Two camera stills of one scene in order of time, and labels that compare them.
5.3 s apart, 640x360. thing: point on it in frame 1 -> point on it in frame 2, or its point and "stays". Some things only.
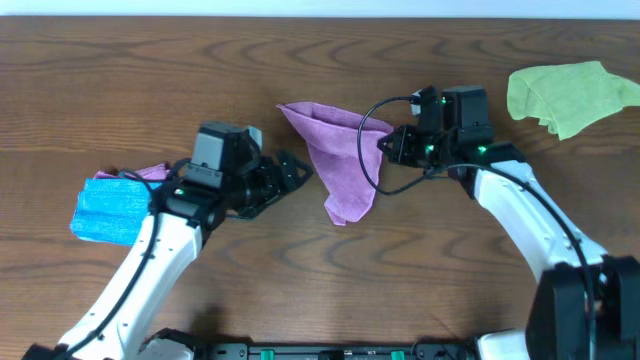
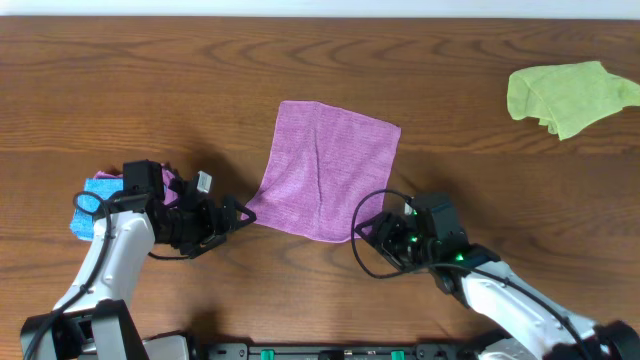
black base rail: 340,351 stays
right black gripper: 405,135 -> 388,226
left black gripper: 267,183 -> 220,220
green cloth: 567,98 stays
